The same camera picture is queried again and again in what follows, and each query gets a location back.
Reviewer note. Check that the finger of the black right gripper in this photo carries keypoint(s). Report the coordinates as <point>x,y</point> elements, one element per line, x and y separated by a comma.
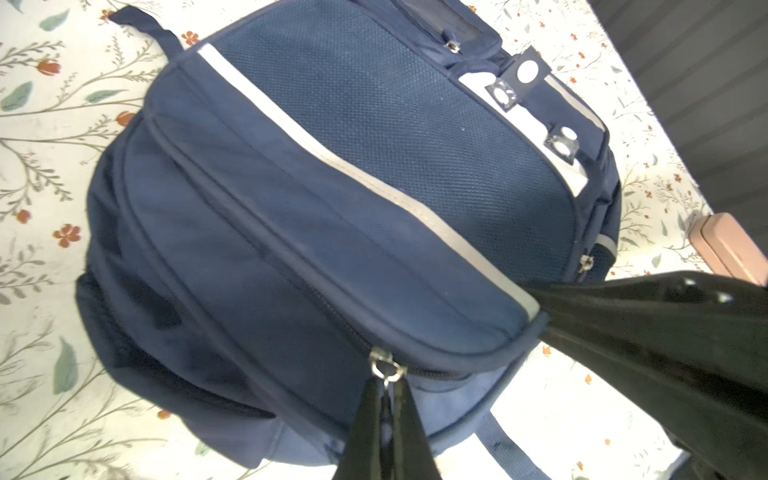
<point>688,348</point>

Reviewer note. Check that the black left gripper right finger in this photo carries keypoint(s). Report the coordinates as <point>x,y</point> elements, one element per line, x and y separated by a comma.
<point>410,454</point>

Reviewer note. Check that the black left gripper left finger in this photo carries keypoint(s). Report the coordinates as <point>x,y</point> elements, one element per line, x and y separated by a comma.
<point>362,456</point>

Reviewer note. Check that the navy blue backpack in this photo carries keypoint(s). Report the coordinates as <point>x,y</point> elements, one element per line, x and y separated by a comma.
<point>330,191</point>

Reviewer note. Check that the pink glasses case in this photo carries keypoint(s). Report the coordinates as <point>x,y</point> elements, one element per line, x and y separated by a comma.
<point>727,249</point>

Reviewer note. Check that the floral table mat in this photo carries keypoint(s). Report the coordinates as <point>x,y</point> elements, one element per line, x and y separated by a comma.
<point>71,81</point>

